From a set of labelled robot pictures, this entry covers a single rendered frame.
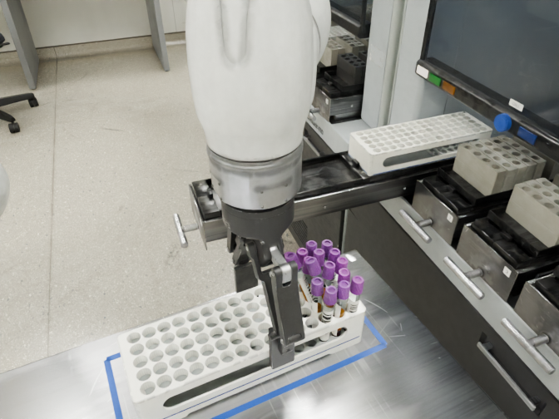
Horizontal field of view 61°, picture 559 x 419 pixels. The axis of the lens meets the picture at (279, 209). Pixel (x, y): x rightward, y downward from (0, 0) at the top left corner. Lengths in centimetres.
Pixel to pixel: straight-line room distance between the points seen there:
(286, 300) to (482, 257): 49
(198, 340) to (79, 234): 171
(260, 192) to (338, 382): 30
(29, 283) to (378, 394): 169
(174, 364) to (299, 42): 39
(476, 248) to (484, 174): 15
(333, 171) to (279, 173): 60
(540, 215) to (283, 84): 61
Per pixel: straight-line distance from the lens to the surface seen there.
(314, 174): 100
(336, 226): 145
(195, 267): 197
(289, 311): 50
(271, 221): 46
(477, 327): 98
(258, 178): 42
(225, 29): 36
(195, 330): 62
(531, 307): 85
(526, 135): 86
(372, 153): 97
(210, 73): 38
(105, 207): 240
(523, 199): 91
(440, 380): 66
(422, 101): 114
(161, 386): 58
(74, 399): 67
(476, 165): 98
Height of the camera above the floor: 135
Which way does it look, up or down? 37 degrees down
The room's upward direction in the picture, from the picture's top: 1 degrees counter-clockwise
